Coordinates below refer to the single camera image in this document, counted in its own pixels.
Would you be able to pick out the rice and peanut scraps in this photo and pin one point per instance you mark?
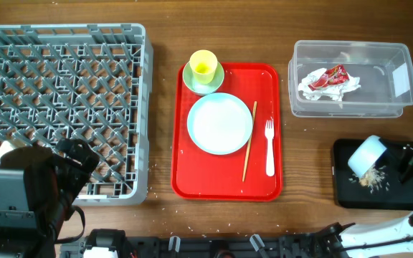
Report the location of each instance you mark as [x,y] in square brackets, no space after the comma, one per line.
[374,179]

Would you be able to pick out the white bowl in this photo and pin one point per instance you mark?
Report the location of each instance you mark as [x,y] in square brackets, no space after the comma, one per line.
[366,155]

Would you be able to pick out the white tissue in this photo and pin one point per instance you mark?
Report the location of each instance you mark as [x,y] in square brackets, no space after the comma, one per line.
[334,93]

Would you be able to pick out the red snack wrapper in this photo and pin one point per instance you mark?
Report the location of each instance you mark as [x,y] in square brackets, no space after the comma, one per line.
[334,76]

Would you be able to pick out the light blue plate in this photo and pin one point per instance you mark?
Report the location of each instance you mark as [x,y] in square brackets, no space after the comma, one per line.
[219,123]

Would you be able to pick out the yellow plastic cup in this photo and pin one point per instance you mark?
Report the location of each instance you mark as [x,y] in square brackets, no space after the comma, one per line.
[203,64]

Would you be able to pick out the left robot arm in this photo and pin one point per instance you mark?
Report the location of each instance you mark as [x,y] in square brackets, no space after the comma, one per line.
[38,187]

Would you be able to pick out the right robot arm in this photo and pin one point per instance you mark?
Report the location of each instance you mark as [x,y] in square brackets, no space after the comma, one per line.
[389,237]

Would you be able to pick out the clear plastic waste bin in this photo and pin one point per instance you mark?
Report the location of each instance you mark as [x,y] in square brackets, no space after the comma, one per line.
[386,78]

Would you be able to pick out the grey plastic dishwasher rack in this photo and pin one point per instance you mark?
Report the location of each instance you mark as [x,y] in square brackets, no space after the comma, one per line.
[82,81]

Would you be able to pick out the black plastic tray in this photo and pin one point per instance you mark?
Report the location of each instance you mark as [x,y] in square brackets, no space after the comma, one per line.
[390,193]

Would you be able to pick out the white plastic fork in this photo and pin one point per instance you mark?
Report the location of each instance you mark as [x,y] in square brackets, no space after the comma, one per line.
[269,134]

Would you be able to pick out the wooden chopstick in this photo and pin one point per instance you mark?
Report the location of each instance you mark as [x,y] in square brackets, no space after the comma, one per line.
[247,155]

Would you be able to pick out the red plastic serving tray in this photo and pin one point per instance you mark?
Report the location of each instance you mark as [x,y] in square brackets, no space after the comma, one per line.
[196,174]

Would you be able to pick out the small green bowl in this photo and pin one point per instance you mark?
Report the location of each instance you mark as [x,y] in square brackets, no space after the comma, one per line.
[203,89]

